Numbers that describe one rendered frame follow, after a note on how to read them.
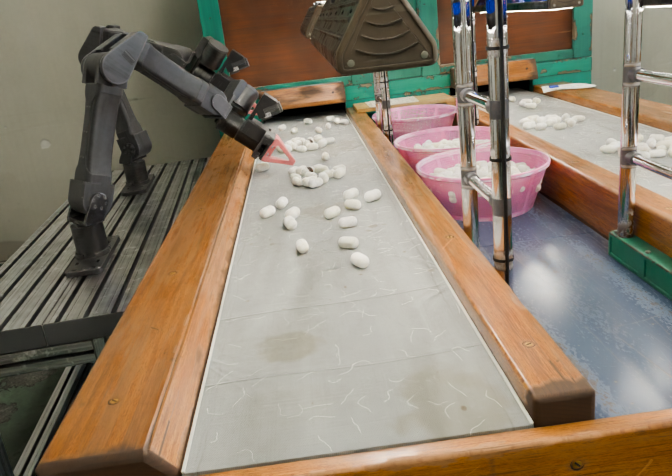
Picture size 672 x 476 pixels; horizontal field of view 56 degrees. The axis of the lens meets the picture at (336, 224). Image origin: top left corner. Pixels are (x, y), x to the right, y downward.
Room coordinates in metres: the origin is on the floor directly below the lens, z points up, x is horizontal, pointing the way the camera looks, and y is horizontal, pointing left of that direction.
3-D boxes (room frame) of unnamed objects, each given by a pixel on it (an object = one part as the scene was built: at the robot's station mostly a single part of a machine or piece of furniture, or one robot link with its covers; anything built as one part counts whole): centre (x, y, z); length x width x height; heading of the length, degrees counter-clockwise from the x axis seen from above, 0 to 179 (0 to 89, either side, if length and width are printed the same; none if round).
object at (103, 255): (1.22, 0.50, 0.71); 0.20 x 0.07 x 0.08; 6
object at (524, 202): (1.24, -0.31, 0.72); 0.27 x 0.27 x 0.10
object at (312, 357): (1.34, 0.03, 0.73); 1.81 x 0.30 x 0.02; 2
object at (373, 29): (0.81, -0.04, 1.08); 0.62 x 0.08 x 0.07; 2
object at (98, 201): (1.23, 0.50, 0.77); 0.09 x 0.06 x 0.06; 45
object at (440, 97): (2.18, -0.28, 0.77); 0.33 x 0.15 x 0.01; 92
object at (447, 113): (1.96, -0.28, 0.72); 0.27 x 0.27 x 0.10
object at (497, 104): (0.81, -0.12, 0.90); 0.20 x 0.19 x 0.45; 2
